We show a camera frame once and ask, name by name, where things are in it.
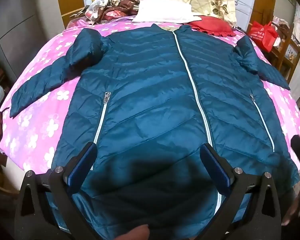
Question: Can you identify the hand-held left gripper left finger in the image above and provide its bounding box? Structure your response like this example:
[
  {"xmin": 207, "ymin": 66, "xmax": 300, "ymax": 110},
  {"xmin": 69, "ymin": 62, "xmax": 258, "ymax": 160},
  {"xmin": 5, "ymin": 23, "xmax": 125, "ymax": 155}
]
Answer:
[{"xmin": 14, "ymin": 141, "xmax": 98, "ymax": 240}]

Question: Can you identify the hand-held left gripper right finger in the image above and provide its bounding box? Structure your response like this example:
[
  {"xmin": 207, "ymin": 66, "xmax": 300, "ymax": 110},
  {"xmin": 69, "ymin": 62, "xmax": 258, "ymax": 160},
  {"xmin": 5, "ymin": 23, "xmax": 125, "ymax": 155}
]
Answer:
[{"xmin": 199, "ymin": 143, "xmax": 287, "ymax": 240}]

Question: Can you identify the teal puffer jacket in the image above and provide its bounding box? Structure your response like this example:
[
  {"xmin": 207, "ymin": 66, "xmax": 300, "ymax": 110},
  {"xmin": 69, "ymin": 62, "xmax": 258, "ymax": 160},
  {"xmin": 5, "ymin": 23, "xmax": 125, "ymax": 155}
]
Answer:
[{"xmin": 9, "ymin": 23, "xmax": 300, "ymax": 240}]

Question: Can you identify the person's left hand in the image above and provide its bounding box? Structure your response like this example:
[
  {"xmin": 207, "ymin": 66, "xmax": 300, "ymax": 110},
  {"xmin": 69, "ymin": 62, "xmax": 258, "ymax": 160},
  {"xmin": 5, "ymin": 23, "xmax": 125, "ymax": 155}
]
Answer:
[{"xmin": 114, "ymin": 225, "xmax": 150, "ymax": 240}]

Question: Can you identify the pink floral bed sheet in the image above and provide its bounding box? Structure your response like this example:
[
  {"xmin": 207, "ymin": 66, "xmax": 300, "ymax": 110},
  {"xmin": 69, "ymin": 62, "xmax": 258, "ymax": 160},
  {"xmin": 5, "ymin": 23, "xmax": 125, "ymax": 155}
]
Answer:
[{"xmin": 0, "ymin": 15, "xmax": 300, "ymax": 180}]

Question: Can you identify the wooden chair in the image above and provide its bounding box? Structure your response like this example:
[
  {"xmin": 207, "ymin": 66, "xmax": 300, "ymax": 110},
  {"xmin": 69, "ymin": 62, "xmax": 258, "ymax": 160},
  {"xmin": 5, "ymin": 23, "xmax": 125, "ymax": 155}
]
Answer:
[{"xmin": 247, "ymin": 17, "xmax": 300, "ymax": 80}]

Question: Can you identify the red shopping bag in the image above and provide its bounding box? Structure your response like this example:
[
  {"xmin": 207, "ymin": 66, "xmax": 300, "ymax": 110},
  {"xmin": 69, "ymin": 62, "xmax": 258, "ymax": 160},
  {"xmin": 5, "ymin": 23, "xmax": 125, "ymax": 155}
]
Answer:
[{"xmin": 247, "ymin": 21, "xmax": 279, "ymax": 53}]

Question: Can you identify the red ruffled pillow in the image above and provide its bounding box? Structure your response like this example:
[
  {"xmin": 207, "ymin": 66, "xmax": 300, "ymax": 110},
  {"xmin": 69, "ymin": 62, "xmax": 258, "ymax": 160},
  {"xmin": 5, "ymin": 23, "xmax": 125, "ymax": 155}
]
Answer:
[{"xmin": 189, "ymin": 15, "xmax": 237, "ymax": 37}]

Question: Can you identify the clear plastic bag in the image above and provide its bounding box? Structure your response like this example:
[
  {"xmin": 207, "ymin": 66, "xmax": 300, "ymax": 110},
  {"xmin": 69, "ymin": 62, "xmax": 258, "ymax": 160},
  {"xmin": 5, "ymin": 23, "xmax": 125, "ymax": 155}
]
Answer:
[{"xmin": 85, "ymin": 0, "xmax": 106, "ymax": 23}]

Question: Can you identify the white pillow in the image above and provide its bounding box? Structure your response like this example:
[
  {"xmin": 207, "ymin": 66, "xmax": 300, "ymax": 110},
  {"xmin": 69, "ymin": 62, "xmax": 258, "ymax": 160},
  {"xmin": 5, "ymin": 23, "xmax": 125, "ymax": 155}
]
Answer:
[{"xmin": 132, "ymin": 0, "xmax": 203, "ymax": 23}]

